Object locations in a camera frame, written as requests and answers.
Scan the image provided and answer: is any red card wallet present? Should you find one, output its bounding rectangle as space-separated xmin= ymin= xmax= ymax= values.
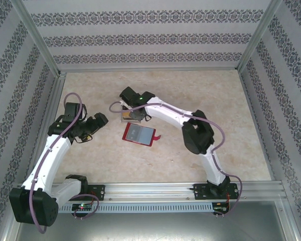
xmin=122 ymin=122 xmax=163 ymax=147

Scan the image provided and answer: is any clear acrylic card holder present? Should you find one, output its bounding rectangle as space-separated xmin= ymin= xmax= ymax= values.
xmin=119 ymin=104 xmax=142 ymax=124

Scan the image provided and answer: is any grey metal sheet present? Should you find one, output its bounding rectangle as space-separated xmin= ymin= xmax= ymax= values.
xmin=5 ymin=200 xmax=301 ymax=241

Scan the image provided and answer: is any aluminium frame rail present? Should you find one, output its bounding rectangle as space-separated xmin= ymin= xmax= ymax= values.
xmin=238 ymin=71 xmax=276 ymax=181
xmin=25 ymin=72 xmax=67 ymax=184
xmin=57 ymin=66 xmax=240 ymax=74

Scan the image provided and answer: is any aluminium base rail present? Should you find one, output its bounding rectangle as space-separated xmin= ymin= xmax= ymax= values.
xmin=14 ymin=182 xmax=288 ymax=201

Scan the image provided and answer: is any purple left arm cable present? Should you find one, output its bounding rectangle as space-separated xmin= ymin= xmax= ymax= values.
xmin=30 ymin=92 xmax=100 ymax=234

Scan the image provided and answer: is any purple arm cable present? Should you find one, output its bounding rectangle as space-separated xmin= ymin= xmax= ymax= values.
xmin=30 ymin=92 xmax=100 ymax=234
xmin=108 ymin=100 xmax=243 ymax=216

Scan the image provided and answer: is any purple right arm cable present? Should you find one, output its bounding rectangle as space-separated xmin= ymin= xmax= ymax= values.
xmin=108 ymin=100 xmax=243 ymax=216

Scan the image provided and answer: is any grey slotted cable duct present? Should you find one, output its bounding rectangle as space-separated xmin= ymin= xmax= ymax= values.
xmin=57 ymin=202 xmax=214 ymax=214

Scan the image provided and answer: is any aluminium frame post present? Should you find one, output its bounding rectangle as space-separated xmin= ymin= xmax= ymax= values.
xmin=237 ymin=0 xmax=284 ymax=72
xmin=10 ymin=0 xmax=62 ymax=76

